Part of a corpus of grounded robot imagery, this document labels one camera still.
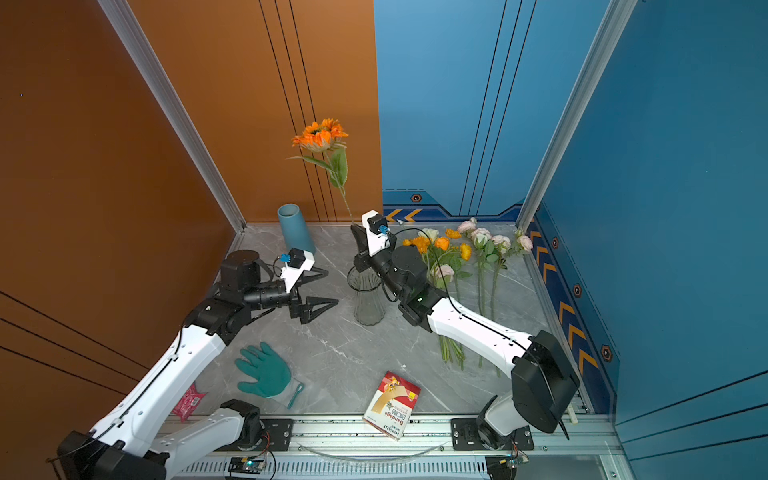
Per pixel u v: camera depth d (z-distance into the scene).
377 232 0.57
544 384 0.40
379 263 0.62
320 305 0.62
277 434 0.74
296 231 1.00
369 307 0.97
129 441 0.38
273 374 0.83
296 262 0.58
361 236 0.64
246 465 0.71
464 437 0.72
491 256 1.05
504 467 0.71
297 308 0.62
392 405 0.74
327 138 0.52
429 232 1.09
